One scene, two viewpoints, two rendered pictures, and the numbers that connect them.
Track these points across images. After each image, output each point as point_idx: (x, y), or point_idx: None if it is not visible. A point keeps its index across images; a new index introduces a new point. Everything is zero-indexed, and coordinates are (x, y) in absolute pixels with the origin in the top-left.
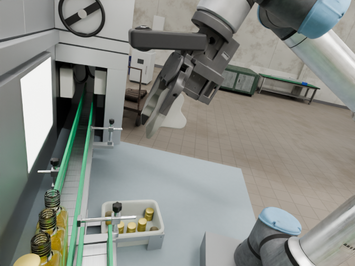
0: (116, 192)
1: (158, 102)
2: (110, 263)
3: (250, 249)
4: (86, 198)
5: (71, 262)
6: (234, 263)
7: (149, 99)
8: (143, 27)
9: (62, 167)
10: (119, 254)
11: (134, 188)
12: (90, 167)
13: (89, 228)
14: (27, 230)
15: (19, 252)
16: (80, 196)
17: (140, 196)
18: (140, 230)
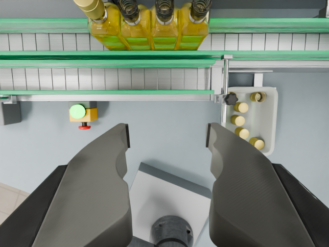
0: (305, 107)
1: (105, 179)
2: (166, 91)
3: (171, 237)
4: (281, 66)
5: (173, 54)
6: (175, 214)
7: (223, 157)
8: None
9: None
10: (214, 106)
11: (310, 132)
12: None
13: (251, 76)
14: (259, 12)
15: (232, 13)
16: (265, 54)
17: (293, 137)
18: (236, 130)
